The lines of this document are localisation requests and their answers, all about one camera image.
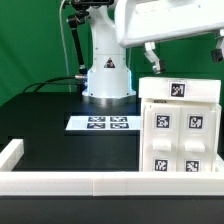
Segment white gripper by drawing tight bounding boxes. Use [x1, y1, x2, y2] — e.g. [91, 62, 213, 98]
[115, 0, 224, 74]

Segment white cabinet top block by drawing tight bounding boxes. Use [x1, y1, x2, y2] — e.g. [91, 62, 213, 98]
[139, 77, 221, 103]

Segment white cabinet door panel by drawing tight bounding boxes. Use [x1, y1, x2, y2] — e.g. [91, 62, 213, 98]
[143, 104, 180, 172]
[177, 106, 215, 172]

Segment white cabinet body box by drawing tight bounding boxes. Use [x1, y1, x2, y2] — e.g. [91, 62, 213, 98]
[139, 100, 221, 172]

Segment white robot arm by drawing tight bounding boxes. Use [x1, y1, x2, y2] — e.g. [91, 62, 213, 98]
[83, 0, 224, 102]

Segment white base tag plate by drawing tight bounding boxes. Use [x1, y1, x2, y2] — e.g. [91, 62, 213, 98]
[66, 116, 141, 131]

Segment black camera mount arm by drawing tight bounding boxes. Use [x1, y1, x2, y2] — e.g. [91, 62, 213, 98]
[67, 0, 114, 80]

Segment grey hanging cable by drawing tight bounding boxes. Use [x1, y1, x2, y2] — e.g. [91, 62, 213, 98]
[58, 0, 73, 94]

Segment black cables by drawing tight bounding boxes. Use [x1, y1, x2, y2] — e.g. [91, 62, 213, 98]
[21, 75, 88, 94]

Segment white obstacle wall fence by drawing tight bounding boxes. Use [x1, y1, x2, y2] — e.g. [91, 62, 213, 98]
[0, 139, 224, 196]

